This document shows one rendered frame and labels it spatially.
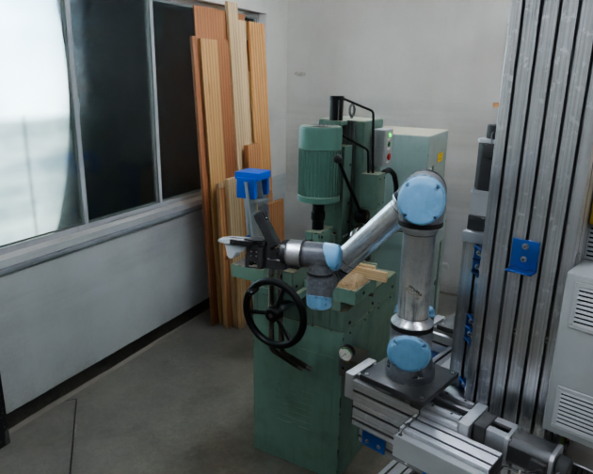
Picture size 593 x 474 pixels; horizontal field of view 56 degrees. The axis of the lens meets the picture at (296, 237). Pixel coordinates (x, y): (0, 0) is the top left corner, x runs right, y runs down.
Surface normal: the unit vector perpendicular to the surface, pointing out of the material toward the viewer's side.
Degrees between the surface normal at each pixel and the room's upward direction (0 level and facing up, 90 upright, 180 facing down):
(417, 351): 97
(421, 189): 83
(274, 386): 90
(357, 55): 90
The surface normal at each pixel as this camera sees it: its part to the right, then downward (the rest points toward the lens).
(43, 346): 0.90, 0.14
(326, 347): -0.51, 0.23
